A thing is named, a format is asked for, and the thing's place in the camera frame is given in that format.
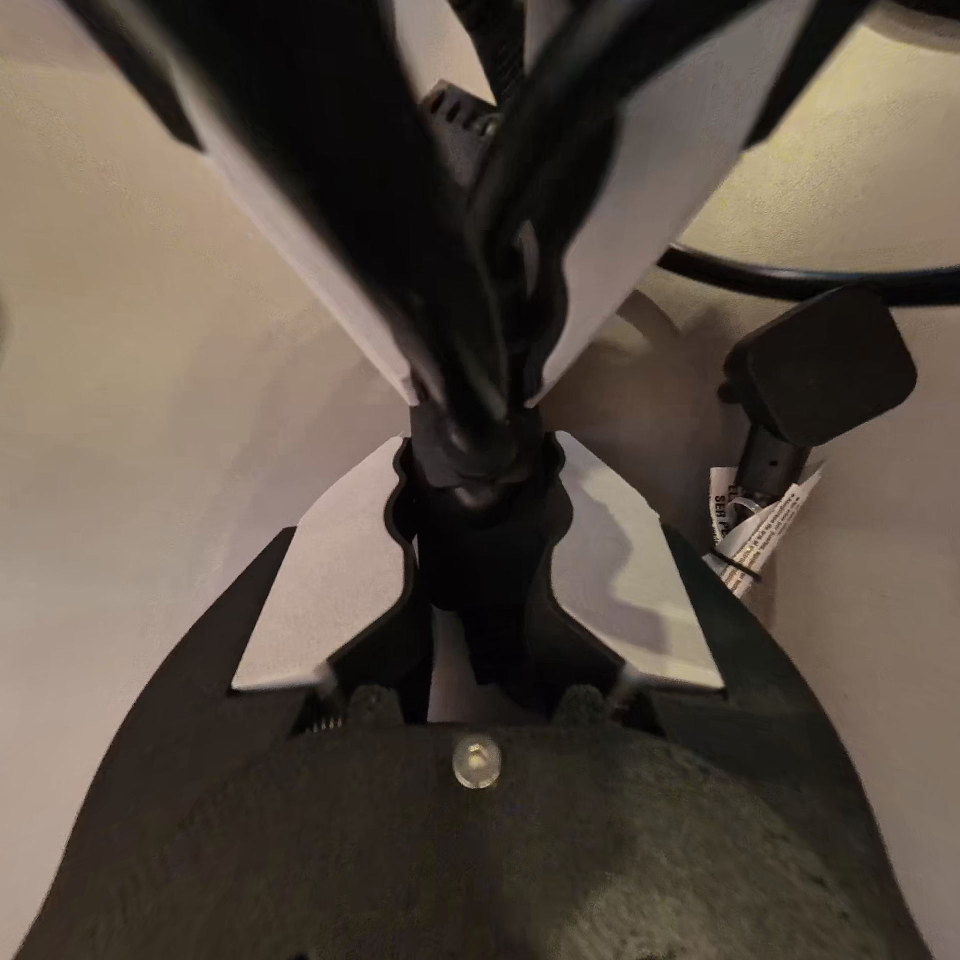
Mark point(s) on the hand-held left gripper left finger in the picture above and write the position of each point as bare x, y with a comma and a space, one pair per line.
330, 592

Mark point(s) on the white warning label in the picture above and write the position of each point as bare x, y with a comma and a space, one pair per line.
750, 555

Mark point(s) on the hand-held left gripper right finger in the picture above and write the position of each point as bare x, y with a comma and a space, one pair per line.
637, 600

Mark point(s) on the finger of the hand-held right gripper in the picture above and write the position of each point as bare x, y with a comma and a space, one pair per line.
645, 195
300, 232

